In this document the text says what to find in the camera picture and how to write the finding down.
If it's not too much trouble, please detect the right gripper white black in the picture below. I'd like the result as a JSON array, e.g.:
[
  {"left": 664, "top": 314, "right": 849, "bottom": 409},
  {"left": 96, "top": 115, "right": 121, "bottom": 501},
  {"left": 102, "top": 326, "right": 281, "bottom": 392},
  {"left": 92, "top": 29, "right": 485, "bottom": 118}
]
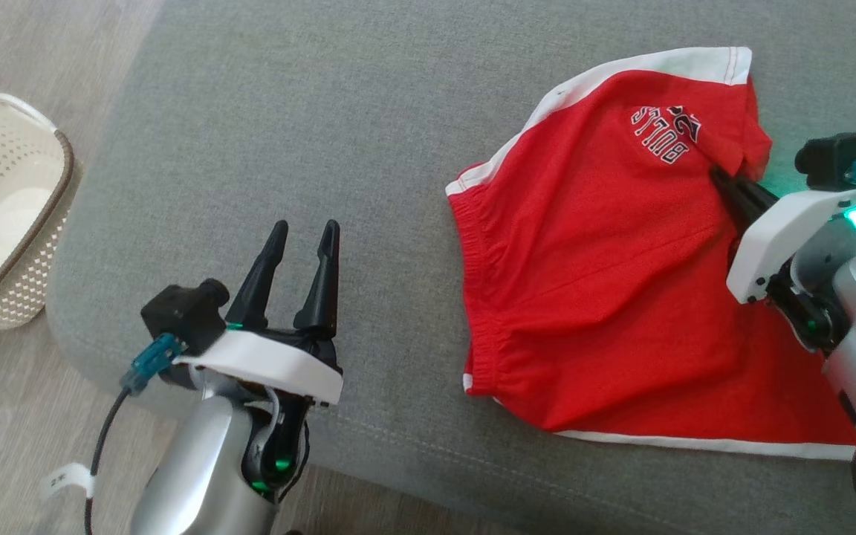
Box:
[{"left": 709, "top": 165, "right": 856, "bottom": 305}]

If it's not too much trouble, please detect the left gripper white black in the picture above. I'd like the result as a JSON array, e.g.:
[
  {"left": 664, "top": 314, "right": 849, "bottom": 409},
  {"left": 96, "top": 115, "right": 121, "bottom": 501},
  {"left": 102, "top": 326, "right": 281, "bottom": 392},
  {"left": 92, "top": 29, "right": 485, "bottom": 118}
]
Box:
[{"left": 174, "top": 219, "right": 345, "bottom": 406}]

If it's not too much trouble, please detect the red mesh shorts white trim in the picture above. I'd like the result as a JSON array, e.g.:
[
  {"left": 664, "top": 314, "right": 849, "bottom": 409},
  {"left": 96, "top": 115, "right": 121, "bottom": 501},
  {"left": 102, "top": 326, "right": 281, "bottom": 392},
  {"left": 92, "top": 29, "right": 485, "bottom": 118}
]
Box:
[{"left": 445, "top": 47, "right": 856, "bottom": 463}]

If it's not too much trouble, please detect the large grey sofa seat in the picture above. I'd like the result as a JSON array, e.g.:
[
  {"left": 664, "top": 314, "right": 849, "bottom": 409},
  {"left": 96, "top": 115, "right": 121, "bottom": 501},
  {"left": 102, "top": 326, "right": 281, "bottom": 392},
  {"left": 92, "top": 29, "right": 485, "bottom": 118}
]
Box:
[{"left": 45, "top": 0, "right": 856, "bottom": 535}]

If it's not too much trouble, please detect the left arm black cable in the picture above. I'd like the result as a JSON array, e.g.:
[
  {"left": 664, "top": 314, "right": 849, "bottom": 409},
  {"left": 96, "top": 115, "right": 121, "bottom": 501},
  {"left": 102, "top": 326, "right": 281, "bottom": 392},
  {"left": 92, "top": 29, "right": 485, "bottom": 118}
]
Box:
[{"left": 85, "top": 332, "right": 185, "bottom": 535}]

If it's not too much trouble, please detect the white cable label tag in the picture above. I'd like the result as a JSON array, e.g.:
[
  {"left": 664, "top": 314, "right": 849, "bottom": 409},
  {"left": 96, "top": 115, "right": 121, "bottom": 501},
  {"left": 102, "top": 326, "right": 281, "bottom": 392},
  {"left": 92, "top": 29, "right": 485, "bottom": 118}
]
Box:
[{"left": 40, "top": 462, "right": 96, "bottom": 501}]

